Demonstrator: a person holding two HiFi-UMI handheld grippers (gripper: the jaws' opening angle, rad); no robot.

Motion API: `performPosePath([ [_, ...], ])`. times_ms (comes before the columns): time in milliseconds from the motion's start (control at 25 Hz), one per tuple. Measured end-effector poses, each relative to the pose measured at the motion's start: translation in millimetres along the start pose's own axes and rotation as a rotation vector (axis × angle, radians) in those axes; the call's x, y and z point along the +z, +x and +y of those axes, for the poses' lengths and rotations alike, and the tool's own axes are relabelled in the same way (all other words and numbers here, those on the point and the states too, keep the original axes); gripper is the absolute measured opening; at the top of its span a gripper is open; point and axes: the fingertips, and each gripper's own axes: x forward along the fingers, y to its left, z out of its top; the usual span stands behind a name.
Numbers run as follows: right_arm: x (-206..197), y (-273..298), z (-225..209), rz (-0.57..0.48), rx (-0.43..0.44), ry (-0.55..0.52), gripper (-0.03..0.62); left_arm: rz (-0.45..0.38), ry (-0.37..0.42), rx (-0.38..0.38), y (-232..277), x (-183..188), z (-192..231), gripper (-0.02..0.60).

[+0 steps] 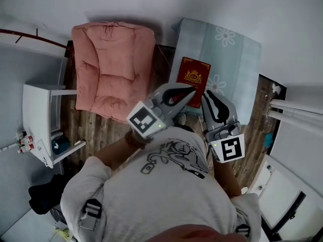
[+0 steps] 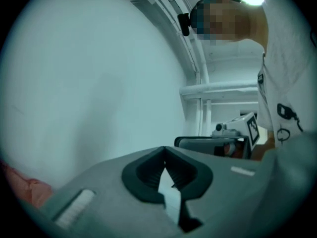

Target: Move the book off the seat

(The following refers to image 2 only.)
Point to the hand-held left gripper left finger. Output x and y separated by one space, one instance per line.
104 207

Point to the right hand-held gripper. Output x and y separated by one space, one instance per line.
237 128

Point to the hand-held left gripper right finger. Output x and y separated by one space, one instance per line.
235 202

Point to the pink cushioned armchair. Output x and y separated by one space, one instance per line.
24 187

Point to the person's right hand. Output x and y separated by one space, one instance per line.
237 150

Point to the white pipe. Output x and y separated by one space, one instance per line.
218 95
218 86

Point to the white printed t-shirt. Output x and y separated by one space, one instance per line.
284 58

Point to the ceiling light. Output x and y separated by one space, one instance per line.
252 1

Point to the black head camera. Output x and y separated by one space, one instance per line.
185 23

